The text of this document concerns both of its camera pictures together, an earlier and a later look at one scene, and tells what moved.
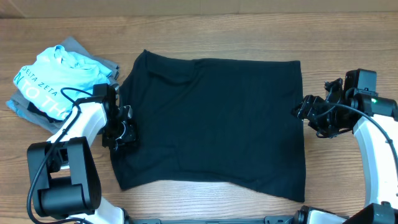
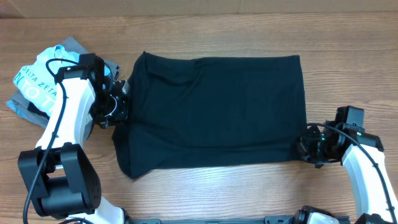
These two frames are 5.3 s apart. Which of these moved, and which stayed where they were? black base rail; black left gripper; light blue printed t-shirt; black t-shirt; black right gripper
Moved: black left gripper; black t-shirt; black right gripper
Stayed: black base rail; light blue printed t-shirt
